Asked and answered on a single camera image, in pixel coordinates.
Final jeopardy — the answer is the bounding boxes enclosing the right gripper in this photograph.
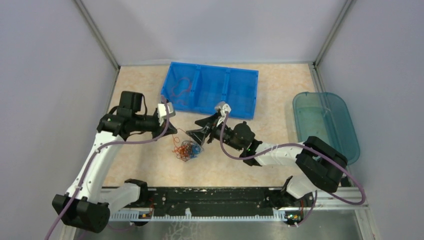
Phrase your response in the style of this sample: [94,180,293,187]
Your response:
[186,112,243,151]

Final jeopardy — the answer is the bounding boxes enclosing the orange and blue cables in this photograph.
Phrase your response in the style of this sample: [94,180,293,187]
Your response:
[171,128,205,163]

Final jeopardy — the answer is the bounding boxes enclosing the orange cable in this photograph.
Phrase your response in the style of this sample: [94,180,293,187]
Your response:
[169,77,194,105]

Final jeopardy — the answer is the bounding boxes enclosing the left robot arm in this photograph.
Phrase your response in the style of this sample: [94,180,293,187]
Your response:
[49,91,178,233]

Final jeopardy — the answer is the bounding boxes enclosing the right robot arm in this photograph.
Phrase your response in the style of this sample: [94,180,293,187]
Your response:
[186,112,348,206]

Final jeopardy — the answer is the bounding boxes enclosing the blue three-compartment plastic bin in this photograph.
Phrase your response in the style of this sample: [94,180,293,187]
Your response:
[160,62,259,120]

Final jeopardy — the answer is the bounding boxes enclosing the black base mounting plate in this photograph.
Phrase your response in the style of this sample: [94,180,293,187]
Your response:
[118,186,316,218]

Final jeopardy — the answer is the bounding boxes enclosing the teal translucent plastic tray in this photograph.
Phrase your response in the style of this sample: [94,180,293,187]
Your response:
[292,92,361,165]

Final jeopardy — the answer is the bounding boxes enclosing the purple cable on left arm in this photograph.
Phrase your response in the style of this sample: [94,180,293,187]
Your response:
[44,95,171,240]

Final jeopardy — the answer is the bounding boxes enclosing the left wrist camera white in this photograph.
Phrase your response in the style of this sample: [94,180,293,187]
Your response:
[157,102,176,120]

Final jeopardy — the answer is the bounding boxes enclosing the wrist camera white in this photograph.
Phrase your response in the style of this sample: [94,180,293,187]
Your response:
[214,101,232,118]
[157,102,176,120]

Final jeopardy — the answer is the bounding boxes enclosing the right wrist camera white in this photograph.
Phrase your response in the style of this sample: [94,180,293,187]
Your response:
[214,101,232,118]

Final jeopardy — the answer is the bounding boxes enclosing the white slotted cable duct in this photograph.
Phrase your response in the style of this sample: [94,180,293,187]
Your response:
[109,209,288,223]

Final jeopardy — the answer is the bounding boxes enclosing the aluminium frame rail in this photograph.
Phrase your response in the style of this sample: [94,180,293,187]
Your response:
[67,187,370,211]

